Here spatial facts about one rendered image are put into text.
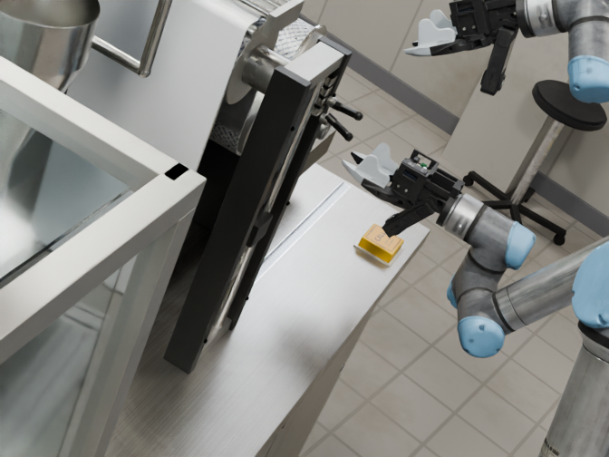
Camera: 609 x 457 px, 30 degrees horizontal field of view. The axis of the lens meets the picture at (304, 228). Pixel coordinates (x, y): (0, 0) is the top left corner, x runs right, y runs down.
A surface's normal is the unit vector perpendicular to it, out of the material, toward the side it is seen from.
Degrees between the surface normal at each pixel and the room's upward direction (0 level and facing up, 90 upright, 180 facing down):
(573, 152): 90
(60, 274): 0
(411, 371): 0
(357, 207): 0
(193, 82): 90
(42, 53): 90
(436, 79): 90
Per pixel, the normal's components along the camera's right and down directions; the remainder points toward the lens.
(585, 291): -0.88, -0.30
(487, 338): -0.07, 0.56
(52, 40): 0.44, 0.65
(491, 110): -0.55, 0.32
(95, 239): 0.34, -0.76
